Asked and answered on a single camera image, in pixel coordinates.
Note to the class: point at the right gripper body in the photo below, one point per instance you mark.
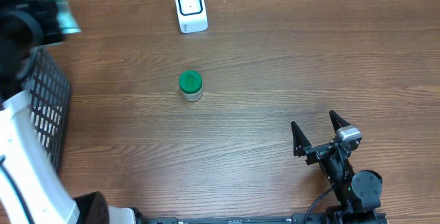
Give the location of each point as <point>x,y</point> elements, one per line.
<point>318,153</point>

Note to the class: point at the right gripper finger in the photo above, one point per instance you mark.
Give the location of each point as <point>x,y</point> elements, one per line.
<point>337,121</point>
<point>301,143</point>

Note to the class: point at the green lid jar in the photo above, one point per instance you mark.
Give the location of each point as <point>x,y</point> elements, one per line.
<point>191,85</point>

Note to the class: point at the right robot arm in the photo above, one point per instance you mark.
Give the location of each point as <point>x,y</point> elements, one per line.
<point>353,197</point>

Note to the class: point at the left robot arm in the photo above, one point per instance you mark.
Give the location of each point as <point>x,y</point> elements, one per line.
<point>31,191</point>

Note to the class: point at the white barcode scanner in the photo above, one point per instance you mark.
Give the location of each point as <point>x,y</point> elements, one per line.
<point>192,15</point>

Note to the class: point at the grey plastic mesh basket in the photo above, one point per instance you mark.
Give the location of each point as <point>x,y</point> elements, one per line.
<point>50,94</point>

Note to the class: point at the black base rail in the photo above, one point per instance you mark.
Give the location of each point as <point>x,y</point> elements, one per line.
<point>233,220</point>

